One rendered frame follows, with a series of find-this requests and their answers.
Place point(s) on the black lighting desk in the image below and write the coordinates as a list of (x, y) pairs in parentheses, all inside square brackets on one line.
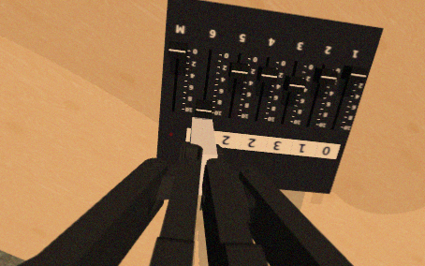
[(221, 62)]

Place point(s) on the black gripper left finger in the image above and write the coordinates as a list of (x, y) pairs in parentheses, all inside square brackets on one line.
[(108, 230)]

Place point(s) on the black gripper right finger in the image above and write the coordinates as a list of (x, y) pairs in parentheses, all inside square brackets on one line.
[(241, 206)]

